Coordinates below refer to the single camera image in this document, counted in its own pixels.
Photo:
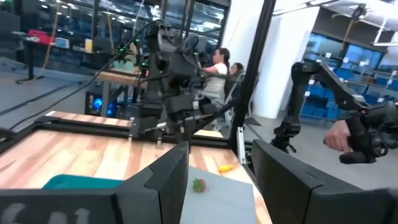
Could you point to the grey cloth mat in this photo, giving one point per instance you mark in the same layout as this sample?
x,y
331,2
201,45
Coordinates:
x,y
224,202

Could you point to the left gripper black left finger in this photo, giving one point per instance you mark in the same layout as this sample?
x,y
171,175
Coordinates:
x,y
77,208

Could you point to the black work table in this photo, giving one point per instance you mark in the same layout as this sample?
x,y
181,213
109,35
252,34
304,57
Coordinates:
x,y
30,62

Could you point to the black aluminium frame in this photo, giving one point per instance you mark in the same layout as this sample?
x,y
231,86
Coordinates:
x,y
253,62

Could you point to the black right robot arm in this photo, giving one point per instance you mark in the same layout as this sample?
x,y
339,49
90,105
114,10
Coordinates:
x,y
154,93

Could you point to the teal plastic tupperware container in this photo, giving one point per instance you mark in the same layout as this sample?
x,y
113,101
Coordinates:
x,y
81,183

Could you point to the grey office chair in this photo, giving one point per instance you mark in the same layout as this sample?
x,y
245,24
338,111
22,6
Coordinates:
x,y
233,90

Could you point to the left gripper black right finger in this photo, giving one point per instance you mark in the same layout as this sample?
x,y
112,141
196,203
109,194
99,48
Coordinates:
x,y
326,208

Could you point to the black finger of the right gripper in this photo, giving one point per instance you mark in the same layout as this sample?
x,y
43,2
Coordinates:
x,y
161,129
203,110

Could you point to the pale green tub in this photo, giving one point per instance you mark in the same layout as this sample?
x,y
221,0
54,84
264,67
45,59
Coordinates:
x,y
124,66

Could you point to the black ceiling device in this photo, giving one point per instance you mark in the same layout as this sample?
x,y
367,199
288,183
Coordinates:
x,y
359,12

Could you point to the red toy strawberry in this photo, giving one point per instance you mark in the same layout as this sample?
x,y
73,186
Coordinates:
x,y
199,186

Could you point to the computer tower with blue lights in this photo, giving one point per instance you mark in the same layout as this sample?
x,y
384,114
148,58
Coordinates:
x,y
99,104

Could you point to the yellow toy pepper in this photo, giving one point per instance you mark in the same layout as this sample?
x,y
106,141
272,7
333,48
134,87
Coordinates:
x,y
226,168

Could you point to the person's hand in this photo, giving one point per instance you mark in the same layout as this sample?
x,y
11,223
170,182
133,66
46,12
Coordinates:
x,y
337,137

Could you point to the wooden work table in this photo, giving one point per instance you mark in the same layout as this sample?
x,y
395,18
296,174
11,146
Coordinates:
x,y
115,77

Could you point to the blue storage bin shelf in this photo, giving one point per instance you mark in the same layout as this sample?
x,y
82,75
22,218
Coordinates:
x,y
317,93

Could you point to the person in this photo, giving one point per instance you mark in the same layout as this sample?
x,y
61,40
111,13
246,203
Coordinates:
x,y
217,84
237,68

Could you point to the red toolbox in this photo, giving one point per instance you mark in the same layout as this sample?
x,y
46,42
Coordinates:
x,y
42,37

